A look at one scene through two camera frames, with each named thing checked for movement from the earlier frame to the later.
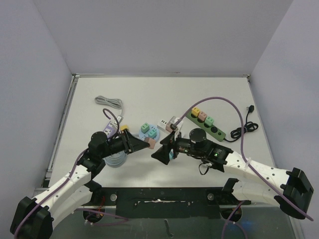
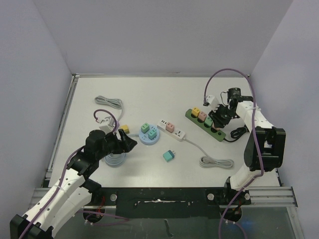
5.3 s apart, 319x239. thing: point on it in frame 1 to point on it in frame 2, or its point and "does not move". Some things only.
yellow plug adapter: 195,111 does not move
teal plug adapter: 152,133 does not move
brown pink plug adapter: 202,116 does not move
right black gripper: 172,146 to 222,115
